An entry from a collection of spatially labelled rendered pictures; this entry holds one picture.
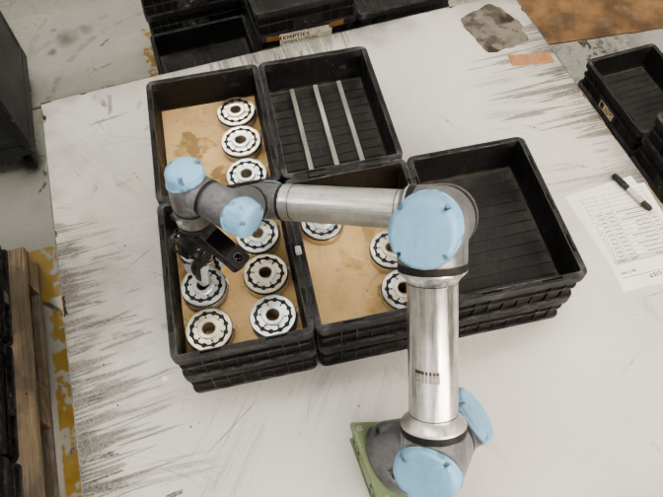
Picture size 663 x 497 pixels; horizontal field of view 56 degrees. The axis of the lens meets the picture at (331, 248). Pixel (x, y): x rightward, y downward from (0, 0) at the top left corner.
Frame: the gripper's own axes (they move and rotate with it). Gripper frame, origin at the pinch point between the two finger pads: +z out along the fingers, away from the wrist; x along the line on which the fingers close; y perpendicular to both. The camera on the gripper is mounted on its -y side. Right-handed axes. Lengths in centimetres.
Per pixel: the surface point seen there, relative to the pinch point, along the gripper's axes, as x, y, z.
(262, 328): 4.5, -17.3, 0.2
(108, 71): -96, 153, 75
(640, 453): -22, -99, 13
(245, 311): 2.0, -10.3, 2.8
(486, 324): -30, -58, 9
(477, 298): -22, -54, -10
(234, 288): -1.3, -4.7, 2.4
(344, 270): -18.8, -24.0, 0.5
